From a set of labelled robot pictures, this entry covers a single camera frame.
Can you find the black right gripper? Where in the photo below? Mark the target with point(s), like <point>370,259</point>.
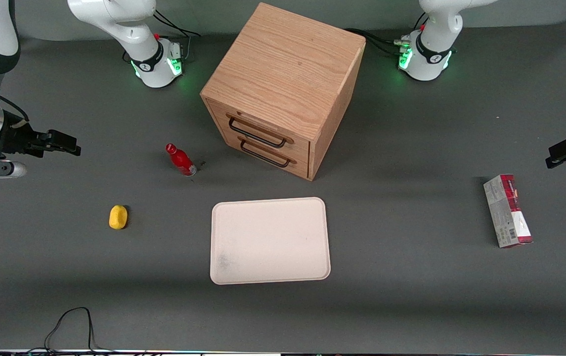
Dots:
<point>17,137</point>

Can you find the red coke bottle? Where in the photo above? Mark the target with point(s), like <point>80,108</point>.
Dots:
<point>180,159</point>

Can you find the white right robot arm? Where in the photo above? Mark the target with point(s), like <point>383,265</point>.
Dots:
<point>129,24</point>

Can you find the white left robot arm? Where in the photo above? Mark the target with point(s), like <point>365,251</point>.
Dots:
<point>428,54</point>

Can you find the cream plastic tray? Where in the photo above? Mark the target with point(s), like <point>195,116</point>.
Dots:
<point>270,242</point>

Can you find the grey and red carton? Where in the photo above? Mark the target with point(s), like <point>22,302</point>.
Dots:
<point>507,212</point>

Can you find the yellow toy lemon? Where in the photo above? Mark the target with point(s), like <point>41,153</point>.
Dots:
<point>118,217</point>

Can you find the oak wooden drawer cabinet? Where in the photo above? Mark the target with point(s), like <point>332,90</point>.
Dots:
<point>282,64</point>

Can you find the wooden drawer front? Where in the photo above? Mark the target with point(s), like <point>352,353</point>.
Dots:
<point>300,148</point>
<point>302,168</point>

